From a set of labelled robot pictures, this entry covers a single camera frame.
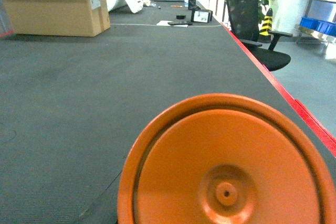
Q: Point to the black office chair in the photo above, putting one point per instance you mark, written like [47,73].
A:
[244,21]

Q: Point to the white paper sheet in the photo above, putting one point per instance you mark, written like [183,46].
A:
[171,24]

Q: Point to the yellow black striped bollard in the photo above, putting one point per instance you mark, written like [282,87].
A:
[267,23]

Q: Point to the black framed picture stand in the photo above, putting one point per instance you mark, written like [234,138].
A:
[201,15]

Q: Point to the large brown cardboard box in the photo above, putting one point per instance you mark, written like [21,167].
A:
[74,18]

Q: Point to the orange round cap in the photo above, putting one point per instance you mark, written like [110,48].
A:
[224,158]

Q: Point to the small black box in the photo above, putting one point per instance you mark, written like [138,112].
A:
[191,4]

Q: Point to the black tape roll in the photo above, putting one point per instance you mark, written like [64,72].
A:
[180,17]

